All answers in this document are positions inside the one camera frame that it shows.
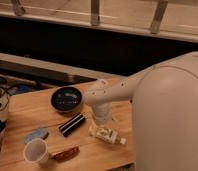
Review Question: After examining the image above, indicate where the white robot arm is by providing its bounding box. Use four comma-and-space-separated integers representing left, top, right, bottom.
84, 51, 198, 171

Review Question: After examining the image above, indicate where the black ceramic bowl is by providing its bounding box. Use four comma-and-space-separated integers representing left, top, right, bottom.
51, 86, 82, 113

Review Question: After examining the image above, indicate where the black rectangular box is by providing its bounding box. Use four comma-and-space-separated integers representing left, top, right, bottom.
59, 113, 86, 137

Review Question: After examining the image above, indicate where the brown snack bar wrapper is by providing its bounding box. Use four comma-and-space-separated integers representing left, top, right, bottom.
53, 146, 79, 162

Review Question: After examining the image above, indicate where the blue sponge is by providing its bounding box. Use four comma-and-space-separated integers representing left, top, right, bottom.
24, 128, 49, 144

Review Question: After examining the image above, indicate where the wooden table board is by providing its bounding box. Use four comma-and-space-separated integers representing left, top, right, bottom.
0, 89, 135, 171

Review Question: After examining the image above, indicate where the white paper cup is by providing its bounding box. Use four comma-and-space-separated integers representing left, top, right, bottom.
23, 138, 49, 164

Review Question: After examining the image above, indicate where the middle metal railing post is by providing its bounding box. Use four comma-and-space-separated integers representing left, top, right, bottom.
91, 0, 100, 26

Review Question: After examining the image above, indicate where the metal railing post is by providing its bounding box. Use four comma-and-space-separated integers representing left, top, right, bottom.
150, 0, 168, 34
91, 0, 100, 26
11, 0, 25, 16

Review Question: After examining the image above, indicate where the right metal railing post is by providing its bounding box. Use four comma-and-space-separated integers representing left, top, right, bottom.
150, 0, 168, 34

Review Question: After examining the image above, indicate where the left metal railing post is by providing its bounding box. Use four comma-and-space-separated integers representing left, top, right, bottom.
11, 0, 25, 16

